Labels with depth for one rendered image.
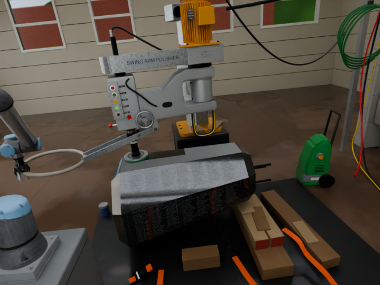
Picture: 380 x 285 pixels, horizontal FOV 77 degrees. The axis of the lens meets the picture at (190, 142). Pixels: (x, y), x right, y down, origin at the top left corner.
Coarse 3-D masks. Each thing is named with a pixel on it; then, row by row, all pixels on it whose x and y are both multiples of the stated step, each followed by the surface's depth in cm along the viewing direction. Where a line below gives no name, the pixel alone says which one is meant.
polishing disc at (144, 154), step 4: (128, 152) 221; (140, 152) 219; (144, 152) 218; (124, 156) 214; (128, 156) 213; (140, 156) 211; (144, 156) 210; (128, 160) 206; (132, 160) 205; (136, 160) 206
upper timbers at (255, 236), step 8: (248, 200) 236; (256, 200) 235; (264, 208) 223; (240, 216) 224; (248, 216) 215; (248, 224) 206; (272, 224) 203; (248, 232) 205; (256, 232) 197; (264, 232) 196; (272, 232) 195; (280, 232) 194; (256, 240) 189; (264, 240) 190; (272, 240) 191; (280, 240) 192; (256, 248) 192; (264, 248) 193
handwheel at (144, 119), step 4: (140, 112) 187; (144, 112) 187; (148, 112) 188; (136, 116) 187; (148, 116) 190; (152, 116) 190; (136, 120) 188; (144, 120) 189; (152, 120) 192; (152, 124) 193; (144, 128) 192
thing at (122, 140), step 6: (144, 126) 213; (138, 132) 203; (144, 132) 204; (150, 132) 205; (120, 138) 211; (126, 138) 201; (132, 138) 203; (138, 138) 204; (102, 144) 209; (108, 144) 210; (114, 144) 200; (120, 144) 202; (90, 150) 207; (96, 150) 209; (102, 150) 199; (108, 150) 200; (90, 156) 198; (96, 156) 199; (84, 162) 198
